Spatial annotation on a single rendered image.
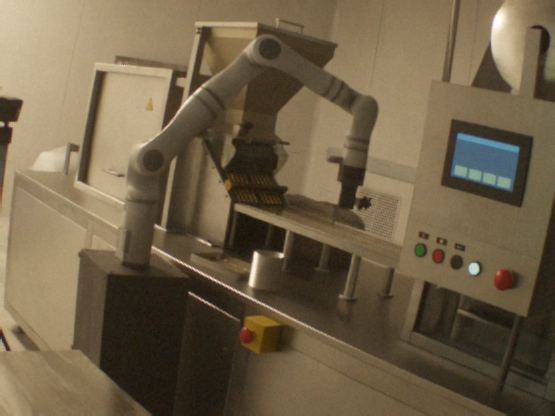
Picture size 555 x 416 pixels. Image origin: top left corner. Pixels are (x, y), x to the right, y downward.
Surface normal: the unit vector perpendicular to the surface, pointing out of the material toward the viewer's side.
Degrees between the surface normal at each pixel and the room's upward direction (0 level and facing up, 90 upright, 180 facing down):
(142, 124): 90
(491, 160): 90
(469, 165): 90
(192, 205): 90
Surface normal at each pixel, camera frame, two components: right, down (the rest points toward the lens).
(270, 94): 0.48, 0.66
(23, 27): 0.63, 0.22
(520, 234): -0.75, -0.04
